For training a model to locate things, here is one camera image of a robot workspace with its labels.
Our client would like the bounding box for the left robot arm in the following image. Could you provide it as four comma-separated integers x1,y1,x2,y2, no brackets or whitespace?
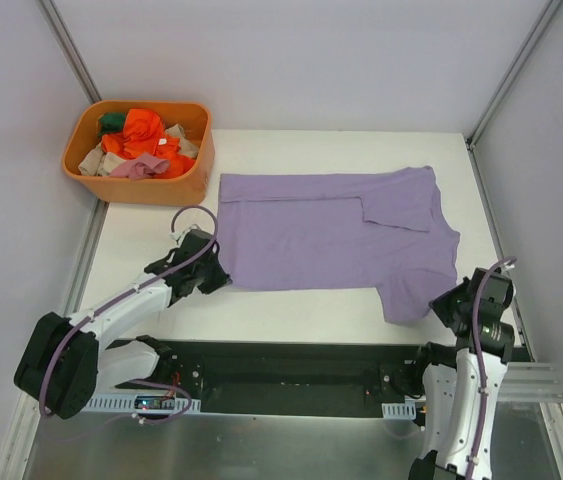
13,228,231,419

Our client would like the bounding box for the purple t shirt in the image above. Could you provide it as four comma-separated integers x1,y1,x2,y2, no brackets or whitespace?
218,166,460,324

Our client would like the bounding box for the beige t shirt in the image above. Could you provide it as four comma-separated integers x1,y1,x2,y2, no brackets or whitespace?
78,124,200,176

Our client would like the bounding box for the orange plastic bin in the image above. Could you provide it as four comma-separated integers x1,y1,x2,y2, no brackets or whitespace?
62,100,215,207

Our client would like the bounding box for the aluminium frame post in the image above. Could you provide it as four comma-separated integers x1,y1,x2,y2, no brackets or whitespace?
35,0,102,104
466,0,563,151

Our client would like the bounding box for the pink t shirt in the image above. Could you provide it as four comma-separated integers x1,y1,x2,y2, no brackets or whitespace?
110,153,170,180

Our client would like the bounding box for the left aluminium frame post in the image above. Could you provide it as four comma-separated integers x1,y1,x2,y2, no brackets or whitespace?
35,0,102,104

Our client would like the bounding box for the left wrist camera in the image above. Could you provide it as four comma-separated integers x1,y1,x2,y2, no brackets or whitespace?
170,224,199,245

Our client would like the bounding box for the green t shirt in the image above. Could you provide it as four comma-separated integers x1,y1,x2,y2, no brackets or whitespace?
98,112,127,136

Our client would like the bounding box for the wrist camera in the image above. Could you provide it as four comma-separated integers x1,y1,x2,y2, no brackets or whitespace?
496,256,517,274
170,224,199,245

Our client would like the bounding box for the left white cable duct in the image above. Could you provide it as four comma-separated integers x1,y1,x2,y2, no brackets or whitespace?
82,393,201,415

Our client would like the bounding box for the white cable duct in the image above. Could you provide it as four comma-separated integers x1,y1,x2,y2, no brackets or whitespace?
82,393,201,415
381,401,417,421

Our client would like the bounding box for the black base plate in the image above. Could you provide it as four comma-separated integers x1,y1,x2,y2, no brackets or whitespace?
113,338,467,416

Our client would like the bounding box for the right aluminium frame post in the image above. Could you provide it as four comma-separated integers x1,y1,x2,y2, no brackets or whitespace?
466,0,563,151

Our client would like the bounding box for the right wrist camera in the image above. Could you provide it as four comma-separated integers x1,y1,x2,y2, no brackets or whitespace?
496,256,517,274

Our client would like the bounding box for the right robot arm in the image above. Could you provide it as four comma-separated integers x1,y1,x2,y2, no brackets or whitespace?
408,259,515,479

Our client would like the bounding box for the orange t shirt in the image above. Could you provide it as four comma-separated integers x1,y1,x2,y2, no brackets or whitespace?
99,108,196,180

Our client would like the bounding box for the right white cable duct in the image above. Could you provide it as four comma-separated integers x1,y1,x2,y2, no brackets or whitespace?
381,401,417,421

